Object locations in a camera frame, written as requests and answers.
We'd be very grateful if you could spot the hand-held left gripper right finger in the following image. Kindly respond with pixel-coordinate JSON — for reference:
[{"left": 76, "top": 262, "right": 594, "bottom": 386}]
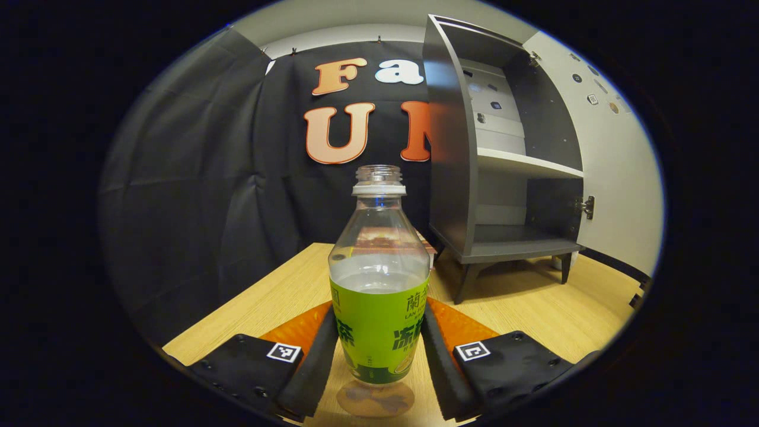
[{"left": 420, "top": 297, "right": 585, "bottom": 423}]

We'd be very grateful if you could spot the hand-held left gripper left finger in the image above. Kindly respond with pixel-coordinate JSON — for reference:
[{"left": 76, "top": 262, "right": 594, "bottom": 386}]
[{"left": 187, "top": 301, "right": 340, "bottom": 423}]

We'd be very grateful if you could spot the clear bottle green label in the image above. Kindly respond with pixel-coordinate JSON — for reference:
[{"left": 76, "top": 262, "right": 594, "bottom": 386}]
[{"left": 328, "top": 165, "right": 431, "bottom": 385}]

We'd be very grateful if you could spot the dark grey cabinet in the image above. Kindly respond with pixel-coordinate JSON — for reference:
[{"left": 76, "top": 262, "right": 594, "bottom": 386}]
[{"left": 422, "top": 14, "right": 595, "bottom": 305}]

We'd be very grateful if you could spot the beige cabinet door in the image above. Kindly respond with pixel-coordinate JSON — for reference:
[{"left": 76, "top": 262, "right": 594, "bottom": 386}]
[{"left": 522, "top": 30, "right": 665, "bottom": 309}]

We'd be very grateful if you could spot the black backdrop cloth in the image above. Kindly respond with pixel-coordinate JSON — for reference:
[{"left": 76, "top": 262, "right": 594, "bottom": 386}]
[{"left": 98, "top": 27, "right": 451, "bottom": 348}]

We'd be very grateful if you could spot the row of black cloth clips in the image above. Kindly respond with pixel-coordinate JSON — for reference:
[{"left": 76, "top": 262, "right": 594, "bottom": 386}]
[{"left": 260, "top": 36, "right": 383, "bottom": 57}]

